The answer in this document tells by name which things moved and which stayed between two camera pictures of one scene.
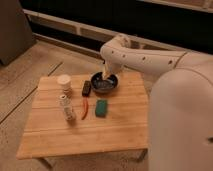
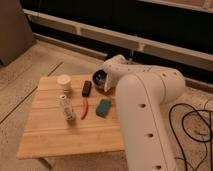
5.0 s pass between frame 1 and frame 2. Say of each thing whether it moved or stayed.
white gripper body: moved
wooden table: stayed
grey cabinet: stayed
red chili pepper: stayed
